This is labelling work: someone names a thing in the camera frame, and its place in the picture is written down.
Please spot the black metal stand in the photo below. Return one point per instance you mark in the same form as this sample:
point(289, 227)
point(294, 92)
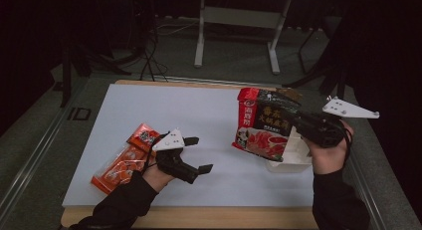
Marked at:
point(340, 87)
point(66, 84)

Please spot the orange clear snack packet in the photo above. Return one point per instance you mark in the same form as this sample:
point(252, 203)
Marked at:
point(116, 170)

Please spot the white table mat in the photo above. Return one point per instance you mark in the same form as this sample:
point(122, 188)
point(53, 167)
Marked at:
point(199, 104)

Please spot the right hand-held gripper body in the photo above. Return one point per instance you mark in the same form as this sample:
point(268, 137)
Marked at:
point(318, 128)

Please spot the white lunch box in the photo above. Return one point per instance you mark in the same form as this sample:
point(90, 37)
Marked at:
point(292, 157)

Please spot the person's left hand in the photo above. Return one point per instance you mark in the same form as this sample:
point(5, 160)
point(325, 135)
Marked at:
point(156, 178)

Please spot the metal floor rail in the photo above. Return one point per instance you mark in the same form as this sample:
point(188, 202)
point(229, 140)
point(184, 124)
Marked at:
point(33, 157)
point(365, 193)
point(199, 80)

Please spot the red and black sauce packet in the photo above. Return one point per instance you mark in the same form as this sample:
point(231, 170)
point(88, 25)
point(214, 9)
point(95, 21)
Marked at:
point(262, 140)

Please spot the person's right hand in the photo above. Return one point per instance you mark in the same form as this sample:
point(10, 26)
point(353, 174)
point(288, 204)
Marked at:
point(328, 158)

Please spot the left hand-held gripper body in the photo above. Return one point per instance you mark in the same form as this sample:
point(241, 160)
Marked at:
point(170, 142)

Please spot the white desk frame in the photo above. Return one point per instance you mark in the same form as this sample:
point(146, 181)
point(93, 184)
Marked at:
point(239, 17)

